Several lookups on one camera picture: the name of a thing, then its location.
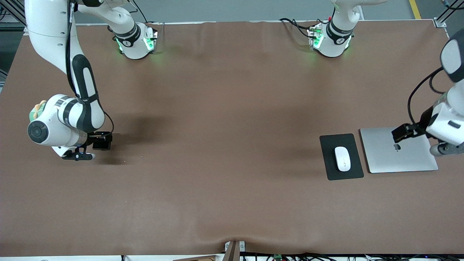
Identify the small green circuit board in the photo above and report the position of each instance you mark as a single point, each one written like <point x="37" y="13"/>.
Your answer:
<point x="278" y="257"/>

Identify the aluminium frame rail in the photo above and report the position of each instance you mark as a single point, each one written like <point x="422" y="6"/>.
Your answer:
<point x="12" y="9"/>

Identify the brown table cover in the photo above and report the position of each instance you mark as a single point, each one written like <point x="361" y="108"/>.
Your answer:
<point x="232" y="199"/>

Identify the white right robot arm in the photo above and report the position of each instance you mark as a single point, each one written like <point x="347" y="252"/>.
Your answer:
<point x="54" y="121"/>

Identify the silver laptop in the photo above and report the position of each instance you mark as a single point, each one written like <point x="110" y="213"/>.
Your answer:
<point x="398" y="161"/>

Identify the black mouse pad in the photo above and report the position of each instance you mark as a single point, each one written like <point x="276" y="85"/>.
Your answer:
<point x="326" y="159"/>

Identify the green dinosaur plush toy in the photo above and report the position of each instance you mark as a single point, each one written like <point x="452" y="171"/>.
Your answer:
<point x="37" y="110"/>

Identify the white computer mouse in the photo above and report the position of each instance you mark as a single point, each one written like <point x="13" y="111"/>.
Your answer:
<point x="342" y="159"/>

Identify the black smartphone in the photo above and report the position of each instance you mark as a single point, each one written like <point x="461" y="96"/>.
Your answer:
<point x="101" y="145"/>

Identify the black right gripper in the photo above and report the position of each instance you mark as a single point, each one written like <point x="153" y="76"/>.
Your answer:
<point x="92" y="137"/>

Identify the grey metal stand bracket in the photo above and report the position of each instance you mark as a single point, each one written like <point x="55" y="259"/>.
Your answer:
<point x="242" y="246"/>

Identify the metal corner bracket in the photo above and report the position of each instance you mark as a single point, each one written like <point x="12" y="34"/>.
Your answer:
<point x="439" y="23"/>

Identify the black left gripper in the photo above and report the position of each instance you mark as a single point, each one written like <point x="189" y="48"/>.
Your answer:
<point x="421" y="126"/>

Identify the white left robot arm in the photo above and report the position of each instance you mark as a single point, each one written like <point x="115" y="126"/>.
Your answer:
<point x="333" y="41"/>

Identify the brown wooden post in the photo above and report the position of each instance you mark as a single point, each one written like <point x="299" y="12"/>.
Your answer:
<point x="232" y="253"/>

